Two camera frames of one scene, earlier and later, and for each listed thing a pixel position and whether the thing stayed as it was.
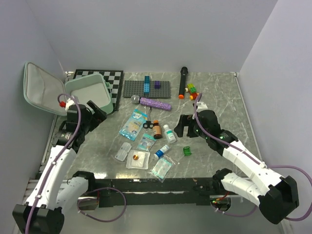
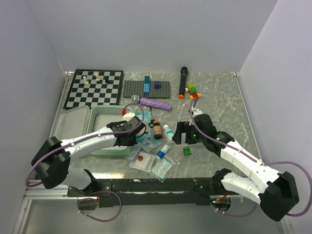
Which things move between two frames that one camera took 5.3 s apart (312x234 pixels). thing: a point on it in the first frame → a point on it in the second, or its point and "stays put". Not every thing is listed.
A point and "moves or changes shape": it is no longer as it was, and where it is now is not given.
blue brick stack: (146, 84) stays put
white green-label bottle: (169, 134) stays put
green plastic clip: (186, 151) stays put
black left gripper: (100, 115) → (132, 142)
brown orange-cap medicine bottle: (157, 130) stays put
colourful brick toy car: (192, 89) stays put
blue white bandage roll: (160, 152) stays put
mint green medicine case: (43, 85) → (70, 121)
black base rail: (155, 192) stays put
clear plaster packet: (123, 151) → (134, 149)
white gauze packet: (142, 163) moves or changes shape
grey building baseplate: (136, 87) stays put
